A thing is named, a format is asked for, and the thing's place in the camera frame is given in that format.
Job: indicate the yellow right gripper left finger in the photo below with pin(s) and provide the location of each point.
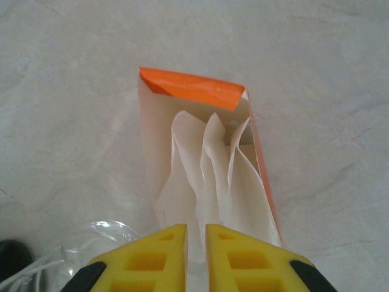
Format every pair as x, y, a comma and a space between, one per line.
146, 267

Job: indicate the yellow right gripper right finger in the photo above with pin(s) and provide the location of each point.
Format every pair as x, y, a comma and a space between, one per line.
258, 267

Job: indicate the clear orange-tinted plastic dripper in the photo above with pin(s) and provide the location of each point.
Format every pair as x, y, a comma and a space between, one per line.
100, 243

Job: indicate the white paper coffee filter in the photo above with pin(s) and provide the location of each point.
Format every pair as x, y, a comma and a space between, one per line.
249, 188
185, 152
212, 158

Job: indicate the dark green plastic dripper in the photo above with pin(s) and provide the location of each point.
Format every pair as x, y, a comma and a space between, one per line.
12, 258

